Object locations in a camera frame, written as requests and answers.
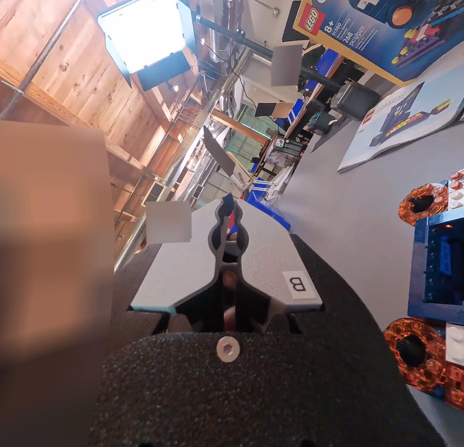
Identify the black light stand pole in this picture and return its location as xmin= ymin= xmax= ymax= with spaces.
xmin=195 ymin=14 xmax=348 ymax=90

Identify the blue yellow toy set box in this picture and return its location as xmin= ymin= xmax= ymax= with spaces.
xmin=292 ymin=0 xmax=464 ymax=86

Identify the small blue storage bin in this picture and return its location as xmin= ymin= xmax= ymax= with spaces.
xmin=250 ymin=195 xmax=291 ymax=232

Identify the plain black flag panel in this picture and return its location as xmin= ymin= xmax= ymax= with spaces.
xmin=202 ymin=125 xmax=237 ymax=176

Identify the small black device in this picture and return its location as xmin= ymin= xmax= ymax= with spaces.
xmin=308 ymin=109 xmax=336 ymax=136

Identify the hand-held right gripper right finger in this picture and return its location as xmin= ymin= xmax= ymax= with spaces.
xmin=235 ymin=199 xmax=324 ymax=333

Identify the thin booklet blue figure cover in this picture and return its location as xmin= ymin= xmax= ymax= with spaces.
xmin=336 ymin=80 xmax=464 ymax=173

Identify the dark printed carton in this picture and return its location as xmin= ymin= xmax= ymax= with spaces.
xmin=271 ymin=135 xmax=306 ymax=158

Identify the blue orange brick model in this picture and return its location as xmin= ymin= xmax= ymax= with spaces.
xmin=384 ymin=170 xmax=464 ymax=411

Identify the large black charger box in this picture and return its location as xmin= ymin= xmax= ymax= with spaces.
xmin=330 ymin=81 xmax=381 ymax=121

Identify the black flag with cardboard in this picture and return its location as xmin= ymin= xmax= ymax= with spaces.
xmin=255 ymin=101 xmax=295 ymax=118

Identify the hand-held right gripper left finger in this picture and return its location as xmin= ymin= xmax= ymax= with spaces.
xmin=130 ymin=199 xmax=223 ymax=332

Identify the studio light panel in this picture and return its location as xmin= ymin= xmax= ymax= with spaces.
xmin=97 ymin=0 xmax=199 ymax=92

